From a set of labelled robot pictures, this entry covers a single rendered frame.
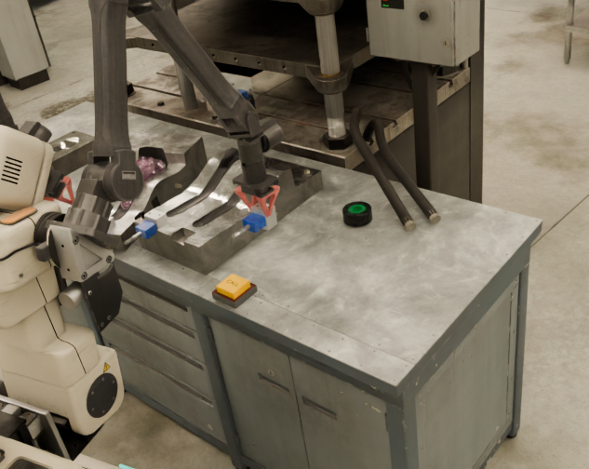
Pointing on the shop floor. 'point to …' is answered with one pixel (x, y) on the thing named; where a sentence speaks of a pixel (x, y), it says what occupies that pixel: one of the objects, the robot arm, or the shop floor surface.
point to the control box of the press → (424, 60)
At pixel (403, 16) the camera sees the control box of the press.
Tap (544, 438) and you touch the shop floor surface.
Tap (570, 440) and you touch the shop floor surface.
